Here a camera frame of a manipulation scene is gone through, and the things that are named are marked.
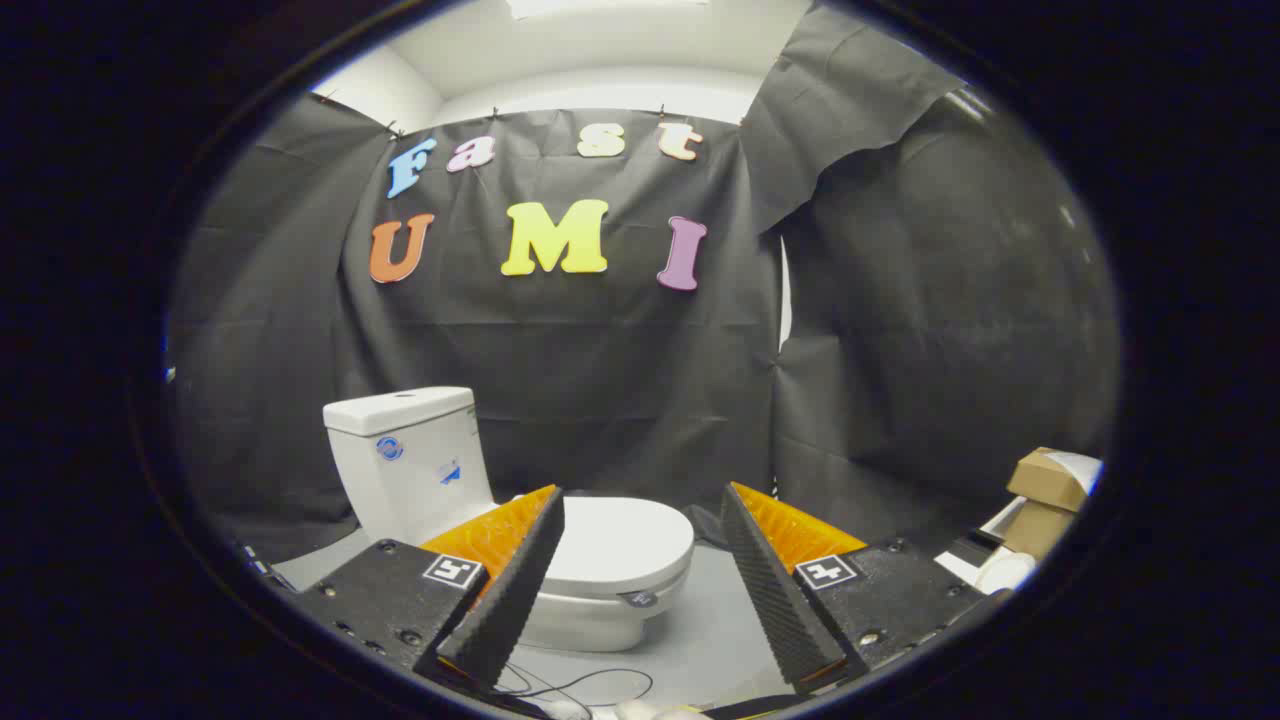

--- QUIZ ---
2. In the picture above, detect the thin black cable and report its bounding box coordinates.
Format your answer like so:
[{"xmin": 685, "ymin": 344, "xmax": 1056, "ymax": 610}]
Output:
[{"xmin": 495, "ymin": 663, "xmax": 656, "ymax": 717}]

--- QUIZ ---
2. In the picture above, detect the brown cardboard box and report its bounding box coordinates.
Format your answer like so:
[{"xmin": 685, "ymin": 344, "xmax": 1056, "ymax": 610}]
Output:
[
  {"xmin": 1003, "ymin": 500, "xmax": 1076, "ymax": 561},
  {"xmin": 1007, "ymin": 447, "xmax": 1101, "ymax": 513}
]

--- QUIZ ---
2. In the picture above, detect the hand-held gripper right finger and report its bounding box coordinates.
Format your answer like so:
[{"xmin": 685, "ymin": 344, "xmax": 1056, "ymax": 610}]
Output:
[{"xmin": 720, "ymin": 482, "xmax": 1011, "ymax": 696}]

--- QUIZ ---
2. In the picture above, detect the ceiling light panel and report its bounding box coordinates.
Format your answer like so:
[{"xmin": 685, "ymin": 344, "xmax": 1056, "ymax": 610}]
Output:
[{"xmin": 505, "ymin": 0, "xmax": 713, "ymax": 20}]

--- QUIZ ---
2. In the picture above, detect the white toilet tank lid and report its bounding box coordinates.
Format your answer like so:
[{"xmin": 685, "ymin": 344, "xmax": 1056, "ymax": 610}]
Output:
[{"xmin": 323, "ymin": 387, "xmax": 476, "ymax": 437}]

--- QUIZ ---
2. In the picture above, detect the white roll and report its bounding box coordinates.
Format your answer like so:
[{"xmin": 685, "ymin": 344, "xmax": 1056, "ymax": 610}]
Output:
[{"xmin": 975, "ymin": 550, "xmax": 1037, "ymax": 597}]

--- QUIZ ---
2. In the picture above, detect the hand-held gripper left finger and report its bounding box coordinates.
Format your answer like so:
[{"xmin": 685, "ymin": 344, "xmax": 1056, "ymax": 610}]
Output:
[{"xmin": 295, "ymin": 485, "xmax": 567, "ymax": 691}]

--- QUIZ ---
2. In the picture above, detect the black backdrop cloth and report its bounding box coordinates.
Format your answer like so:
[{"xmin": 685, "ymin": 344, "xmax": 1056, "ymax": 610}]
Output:
[{"xmin": 165, "ymin": 0, "xmax": 1121, "ymax": 566}]

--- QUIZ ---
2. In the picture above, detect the white ceramic toilet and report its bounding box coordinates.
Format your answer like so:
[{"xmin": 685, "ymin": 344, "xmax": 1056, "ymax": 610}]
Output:
[{"xmin": 323, "ymin": 387, "xmax": 696, "ymax": 653}]

